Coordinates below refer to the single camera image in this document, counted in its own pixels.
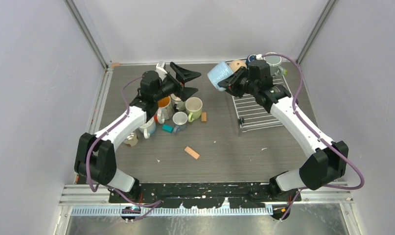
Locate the teal block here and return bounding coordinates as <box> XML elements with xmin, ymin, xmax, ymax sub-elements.
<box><xmin>162</xmin><ymin>124</ymin><xmax>174</xmax><ymax>133</ymax></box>

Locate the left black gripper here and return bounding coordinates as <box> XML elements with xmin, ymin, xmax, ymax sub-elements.
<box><xmin>153</xmin><ymin>63</ymin><xmax>201</xmax><ymax>102</ymax></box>

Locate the light blue mug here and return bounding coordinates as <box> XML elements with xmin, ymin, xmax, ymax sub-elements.
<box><xmin>208</xmin><ymin>61</ymin><xmax>233</xmax><ymax>92</ymax></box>

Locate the long light wooden block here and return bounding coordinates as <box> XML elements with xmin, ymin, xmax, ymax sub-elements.
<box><xmin>184</xmin><ymin>146</ymin><xmax>200</xmax><ymax>159</ymax></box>

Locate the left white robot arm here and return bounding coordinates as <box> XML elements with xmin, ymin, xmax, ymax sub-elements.
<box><xmin>74</xmin><ymin>62</ymin><xmax>201</xmax><ymax>203</ymax></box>

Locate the small brown wooden block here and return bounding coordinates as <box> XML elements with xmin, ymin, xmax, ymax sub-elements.
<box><xmin>201</xmin><ymin>112</ymin><xmax>207</xmax><ymax>122</ymax></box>

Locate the wire dish rack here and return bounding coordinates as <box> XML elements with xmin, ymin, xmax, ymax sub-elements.
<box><xmin>232</xmin><ymin>94</ymin><xmax>283</xmax><ymax>136</ymax></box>

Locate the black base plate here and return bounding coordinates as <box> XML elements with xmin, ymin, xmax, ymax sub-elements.
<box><xmin>109</xmin><ymin>182</ymin><xmax>297</xmax><ymax>209</ymax></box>

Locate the grey patterned mug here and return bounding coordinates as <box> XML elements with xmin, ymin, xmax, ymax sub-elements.
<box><xmin>263</xmin><ymin>52</ymin><xmax>283</xmax><ymax>77</ymax></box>

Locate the navy blue mug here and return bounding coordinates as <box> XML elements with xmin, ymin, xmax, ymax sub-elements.
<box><xmin>246</xmin><ymin>54</ymin><xmax>257</xmax><ymax>65</ymax></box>

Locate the small grey blue mug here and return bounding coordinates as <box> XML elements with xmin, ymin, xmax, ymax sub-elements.
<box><xmin>172</xmin><ymin>112</ymin><xmax>188</xmax><ymax>133</ymax></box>

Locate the white fluted bowl cup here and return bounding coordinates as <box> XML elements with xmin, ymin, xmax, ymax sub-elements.
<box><xmin>170</xmin><ymin>94</ymin><xmax>186</xmax><ymax>112</ymax></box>

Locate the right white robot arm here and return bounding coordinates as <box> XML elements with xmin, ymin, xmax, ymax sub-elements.
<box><xmin>208</xmin><ymin>60</ymin><xmax>349</xmax><ymax>201</ymax></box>

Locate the light green mug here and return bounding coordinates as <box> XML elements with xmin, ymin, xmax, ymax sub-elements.
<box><xmin>185</xmin><ymin>97</ymin><xmax>203</xmax><ymax>122</ymax></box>

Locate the beige brown cup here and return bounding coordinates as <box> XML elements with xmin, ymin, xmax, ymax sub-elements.
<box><xmin>123</xmin><ymin>131</ymin><xmax>139</xmax><ymax>147</ymax></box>

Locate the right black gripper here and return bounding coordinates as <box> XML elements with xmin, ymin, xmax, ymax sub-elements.
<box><xmin>218</xmin><ymin>66</ymin><xmax>258</xmax><ymax>98</ymax></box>

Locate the blue white gradient mug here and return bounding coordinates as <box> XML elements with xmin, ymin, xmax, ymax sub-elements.
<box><xmin>139</xmin><ymin>118</ymin><xmax>156</xmax><ymax>139</ymax></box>

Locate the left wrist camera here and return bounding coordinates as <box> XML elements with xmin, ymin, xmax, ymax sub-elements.
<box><xmin>155</xmin><ymin>61</ymin><xmax>168</xmax><ymax>81</ymax></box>

